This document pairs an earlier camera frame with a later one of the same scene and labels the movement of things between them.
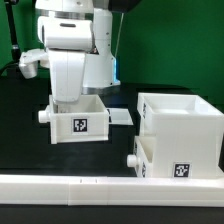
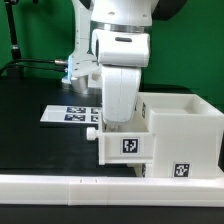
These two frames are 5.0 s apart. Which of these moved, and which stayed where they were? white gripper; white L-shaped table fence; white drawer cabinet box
Moved: white gripper
Stayed: white drawer cabinet box; white L-shaped table fence
